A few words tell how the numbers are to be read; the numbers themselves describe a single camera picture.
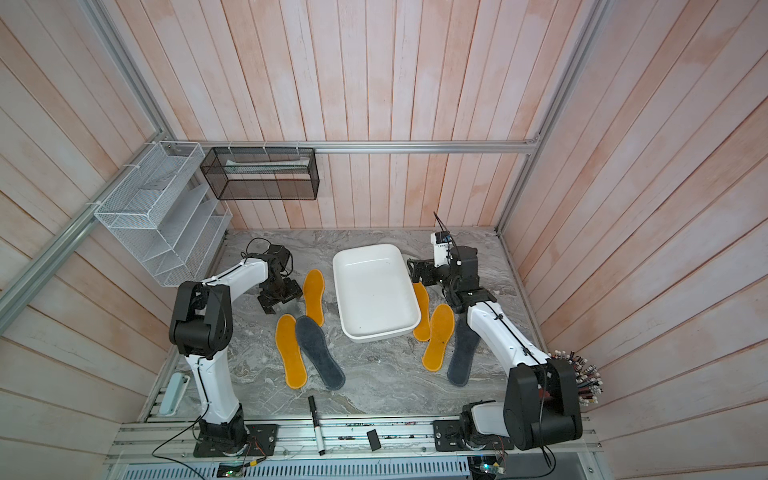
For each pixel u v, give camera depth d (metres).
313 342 0.89
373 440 0.74
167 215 0.73
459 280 0.65
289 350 0.88
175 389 0.78
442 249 0.75
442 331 0.92
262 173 1.04
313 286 1.03
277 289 0.84
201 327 0.54
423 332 0.91
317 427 0.75
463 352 0.88
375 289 1.04
